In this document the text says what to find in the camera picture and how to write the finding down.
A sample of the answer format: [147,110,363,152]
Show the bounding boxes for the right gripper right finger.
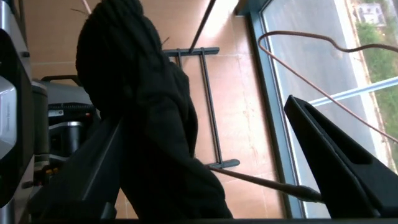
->
[284,95,398,218]

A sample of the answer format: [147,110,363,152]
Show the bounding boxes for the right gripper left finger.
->
[27,119,123,219]

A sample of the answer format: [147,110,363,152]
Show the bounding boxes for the black shorts with white stripes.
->
[75,0,234,219]

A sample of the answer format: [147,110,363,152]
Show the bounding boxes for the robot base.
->
[0,0,102,224]

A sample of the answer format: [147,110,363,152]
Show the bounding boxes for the black clothes rack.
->
[162,0,324,203]

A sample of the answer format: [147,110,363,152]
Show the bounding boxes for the window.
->
[236,0,398,219]

